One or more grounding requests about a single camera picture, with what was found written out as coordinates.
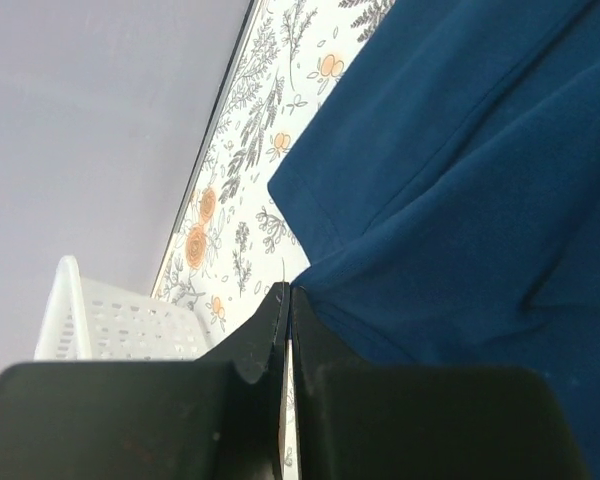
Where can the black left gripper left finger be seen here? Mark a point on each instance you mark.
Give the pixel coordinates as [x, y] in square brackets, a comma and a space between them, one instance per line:
[217, 417]

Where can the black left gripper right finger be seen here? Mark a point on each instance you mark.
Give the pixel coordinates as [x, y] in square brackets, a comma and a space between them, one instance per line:
[358, 420]

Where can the blue t shirt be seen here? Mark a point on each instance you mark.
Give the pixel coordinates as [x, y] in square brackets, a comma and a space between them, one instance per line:
[447, 195]

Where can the white plastic basket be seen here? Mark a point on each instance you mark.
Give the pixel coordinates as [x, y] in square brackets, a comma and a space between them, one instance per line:
[89, 320]

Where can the floral table cloth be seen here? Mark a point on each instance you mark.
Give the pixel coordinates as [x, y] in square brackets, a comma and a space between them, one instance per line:
[230, 243]

